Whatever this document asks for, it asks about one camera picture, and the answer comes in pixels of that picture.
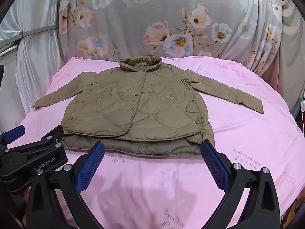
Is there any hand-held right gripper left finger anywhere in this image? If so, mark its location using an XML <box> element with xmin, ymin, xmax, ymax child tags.
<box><xmin>25</xmin><ymin>141</ymin><xmax>105</xmax><ymax>229</ymax></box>

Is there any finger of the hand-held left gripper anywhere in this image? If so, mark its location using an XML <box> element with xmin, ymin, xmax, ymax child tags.
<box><xmin>6</xmin><ymin>125</ymin><xmax>65</xmax><ymax>159</ymax></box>
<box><xmin>0</xmin><ymin>125</ymin><xmax>26</xmax><ymax>147</ymax></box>

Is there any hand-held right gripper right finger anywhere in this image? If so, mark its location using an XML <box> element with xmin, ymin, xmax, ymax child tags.
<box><xmin>200</xmin><ymin>139</ymin><xmax>282</xmax><ymax>229</ymax></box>

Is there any olive quilted jacket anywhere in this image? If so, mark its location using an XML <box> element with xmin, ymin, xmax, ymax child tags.
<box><xmin>31</xmin><ymin>55</ymin><xmax>264</xmax><ymax>156</ymax></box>

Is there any pink bed sheet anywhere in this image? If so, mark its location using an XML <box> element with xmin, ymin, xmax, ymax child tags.
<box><xmin>7</xmin><ymin>56</ymin><xmax>305</xmax><ymax>229</ymax></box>

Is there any white satin curtain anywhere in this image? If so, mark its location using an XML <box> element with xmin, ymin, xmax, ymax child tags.
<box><xmin>0</xmin><ymin>0</ymin><xmax>72</xmax><ymax>130</ymax></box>

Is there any grey curved pole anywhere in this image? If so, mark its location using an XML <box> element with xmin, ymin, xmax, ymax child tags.
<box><xmin>0</xmin><ymin>25</ymin><xmax>60</xmax><ymax>44</ymax></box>

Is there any grey floral blanket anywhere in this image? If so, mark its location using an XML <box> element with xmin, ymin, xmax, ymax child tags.
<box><xmin>58</xmin><ymin>0</ymin><xmax>284</xmax><ymax>75</ymax></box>

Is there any white cable with switch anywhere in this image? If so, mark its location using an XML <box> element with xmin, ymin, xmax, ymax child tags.
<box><xmin>294</xmin><ymin>86</ymin><xmax>305</xmax><ymax>130</ymax></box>

